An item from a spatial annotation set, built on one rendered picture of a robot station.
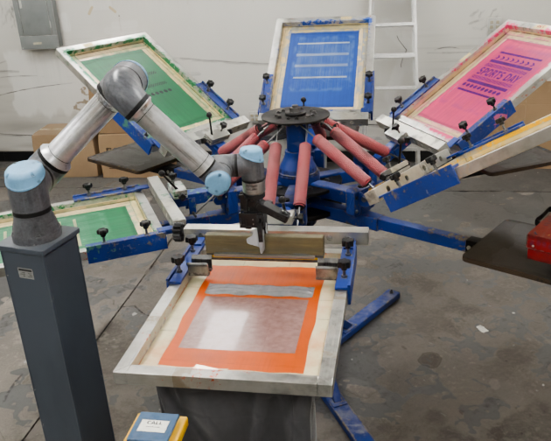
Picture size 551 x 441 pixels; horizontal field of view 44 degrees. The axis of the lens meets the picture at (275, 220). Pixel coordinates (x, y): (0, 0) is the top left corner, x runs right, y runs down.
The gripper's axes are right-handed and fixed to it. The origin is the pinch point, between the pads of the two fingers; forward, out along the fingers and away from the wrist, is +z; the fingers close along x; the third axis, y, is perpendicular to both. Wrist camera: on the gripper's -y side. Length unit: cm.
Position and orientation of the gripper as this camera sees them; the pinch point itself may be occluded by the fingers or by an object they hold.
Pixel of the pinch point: (264, 247)
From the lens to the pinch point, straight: 230.7
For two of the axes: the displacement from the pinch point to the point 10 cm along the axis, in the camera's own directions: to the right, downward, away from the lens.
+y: -9.8, -0.1, 1.8
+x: -1.7, 4.0, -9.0
